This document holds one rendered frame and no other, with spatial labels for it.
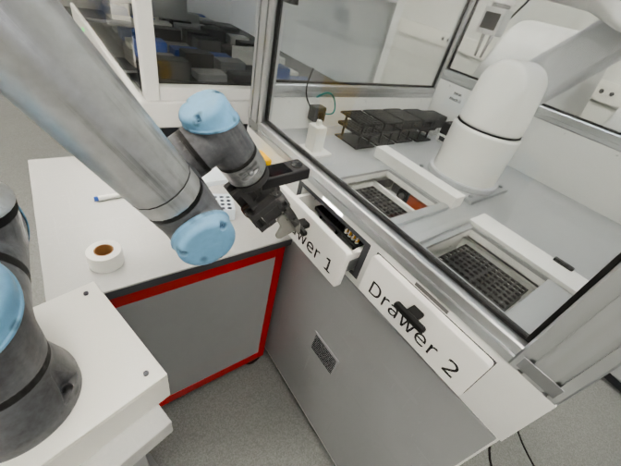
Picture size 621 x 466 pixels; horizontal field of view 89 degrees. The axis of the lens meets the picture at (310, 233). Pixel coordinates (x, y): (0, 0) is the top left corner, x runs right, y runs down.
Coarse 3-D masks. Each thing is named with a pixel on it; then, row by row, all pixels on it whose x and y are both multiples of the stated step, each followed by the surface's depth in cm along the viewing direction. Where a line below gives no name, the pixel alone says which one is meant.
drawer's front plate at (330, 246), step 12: (288, 192) 81; (300, 204) 78; (300, 216) 78; (312, 216) 75; (312, 228) 75; (324, 228) 72; (300, 240) 81; (312, 240) 77; (324, 240) 73; (336, 240) 70; (312, 252) 78; (324, 252) 74; (336, 252) 70; (348, 252) 68; (324, 264) 75; (336, 264) 71; (336, 276) 72
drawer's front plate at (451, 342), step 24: (384, 264) 67; (360, 288) 75; (384, 288) 68; (408, 288) 63; (384, 312) 70; (432, 312) 59; (408, 336) 66; (432, 336) 61; (456, 336) 56; (432, 360) 62; (456, 360) 58; (480, 360) 54; (456, 384) 59
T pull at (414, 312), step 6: (396, 306) 61; (402, 306) 61; (414, 306) 62; (402, 312) 61; (408, 312) 60; (414, 312) 61; (420, 312) 61; (408, 318) 60; (414, 318) 59; (420, 318) 61; (414, 324) 59; (420, 324) 59; (420, 330) 58
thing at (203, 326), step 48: (48, 192) 88; (96, 192) 92; (48, 240) 75; (96, 240) 78; (144, 240) 81; (240, 240) 88; (288, 240) 94; (48, 288) 66; (144, 288) 73; (192, 288) 85; (240, 288) 97; (144, 336) 85; (192, 336) 98; (240, 336) 115; (192, 384) 116
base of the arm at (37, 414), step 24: (48, 360) 40; (72, 360) 46; (48, 384) 40; (72, 384) 44; (0, 408) 35; (24, 408) 37; (48, 408) 40; (72, 408) 44; (0, 432) 36; (24, 432) 38; (48, 432) 41; (0, 456) 37
